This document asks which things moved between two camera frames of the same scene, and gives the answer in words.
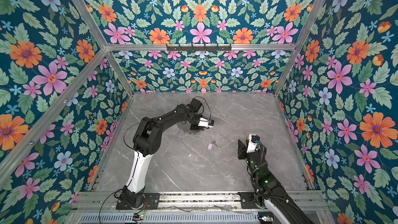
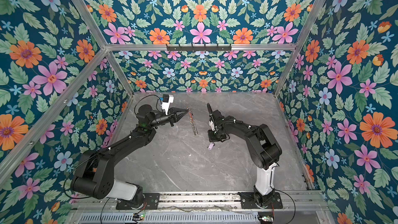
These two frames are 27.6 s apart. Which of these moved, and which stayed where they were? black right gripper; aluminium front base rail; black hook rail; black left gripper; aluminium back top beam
Moved: black left gripper; black right gripper
Stayed: black hook rail; aluminium back top beam; aluminium front base rail
